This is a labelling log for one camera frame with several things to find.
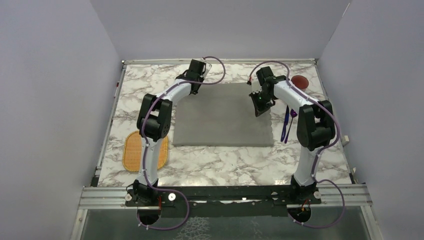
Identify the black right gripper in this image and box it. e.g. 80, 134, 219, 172
248, 89, 273, 117

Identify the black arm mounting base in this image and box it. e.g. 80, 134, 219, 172
124, 185, 322, 218

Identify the pink patterned cup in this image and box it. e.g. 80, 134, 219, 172
291, 75, 309, 91

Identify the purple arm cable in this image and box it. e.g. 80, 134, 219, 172
137, 56, 227, 231
247, 60, 347, 230

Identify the grey scalloped cloth placemat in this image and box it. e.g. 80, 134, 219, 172
172, 83, 274, 147

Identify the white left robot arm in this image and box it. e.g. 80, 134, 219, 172
132, 58, 212, 206

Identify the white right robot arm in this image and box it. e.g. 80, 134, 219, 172
248, 66, 336, 204

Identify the aluminium table frame rail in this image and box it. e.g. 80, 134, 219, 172
69, 186, 133, 240

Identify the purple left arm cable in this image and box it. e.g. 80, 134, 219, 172
137, 56, 227, 231

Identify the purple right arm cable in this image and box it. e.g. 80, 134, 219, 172
247, 60, 347, 230

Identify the purple iridescent knife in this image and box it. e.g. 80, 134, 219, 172
280, 105, 290, 142

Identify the woven yellow wicker tray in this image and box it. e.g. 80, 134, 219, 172
122, 131, 169, 173

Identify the purple iridescent spoon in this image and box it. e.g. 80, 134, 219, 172
284, 109, 298, 144

